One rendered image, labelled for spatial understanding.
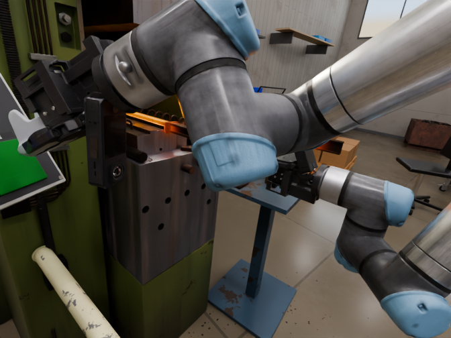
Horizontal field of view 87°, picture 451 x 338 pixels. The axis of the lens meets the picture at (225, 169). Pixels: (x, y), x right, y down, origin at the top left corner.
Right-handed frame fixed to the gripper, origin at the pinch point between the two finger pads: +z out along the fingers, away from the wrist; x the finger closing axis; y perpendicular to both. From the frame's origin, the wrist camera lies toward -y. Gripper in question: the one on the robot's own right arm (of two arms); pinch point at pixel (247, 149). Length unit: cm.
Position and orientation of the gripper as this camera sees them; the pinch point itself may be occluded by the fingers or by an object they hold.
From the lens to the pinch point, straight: 62.4
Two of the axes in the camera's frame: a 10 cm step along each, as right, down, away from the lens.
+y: -1.0, 9.3, 3.6
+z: -7.8, -3.0, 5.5
